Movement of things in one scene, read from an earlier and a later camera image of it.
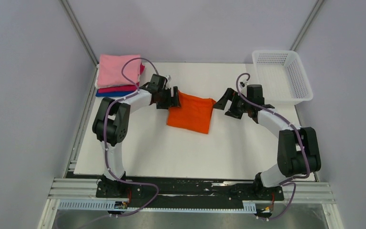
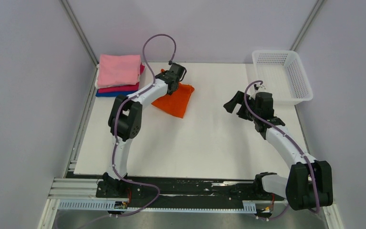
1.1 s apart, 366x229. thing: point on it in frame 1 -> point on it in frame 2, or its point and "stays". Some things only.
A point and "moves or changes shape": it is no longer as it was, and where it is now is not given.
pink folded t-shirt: x=110 y=73 stays
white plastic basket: x=282 y=78 stays
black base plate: x=145 y=192 stays
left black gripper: x=172 y=101 -> x=163 y=73
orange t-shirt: x=195 y=113 moves or changes shape
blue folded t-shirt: x=116 y=94 stays
